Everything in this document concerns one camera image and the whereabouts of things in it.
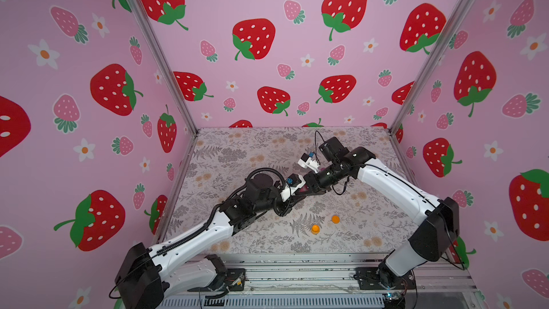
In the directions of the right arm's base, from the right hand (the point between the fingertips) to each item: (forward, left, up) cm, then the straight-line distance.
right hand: (302, 194), depth 72 cm
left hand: (+1, 0, +1) cm, 1 cm away
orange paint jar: (-4, -7, -20) cm, 22 cm away
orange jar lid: (+1, -15, -21) cm, 26 cm away
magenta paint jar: (0, -1, +5) cm, 5 cm away
